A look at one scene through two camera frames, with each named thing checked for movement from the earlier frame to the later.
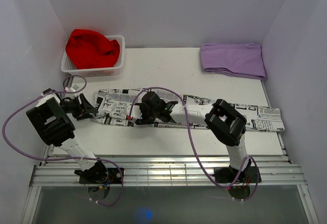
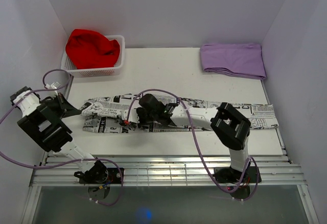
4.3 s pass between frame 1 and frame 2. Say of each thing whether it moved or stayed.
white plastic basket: stayed
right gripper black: stayed
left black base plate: stayed
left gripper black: moved
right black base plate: stayed
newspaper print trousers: moved
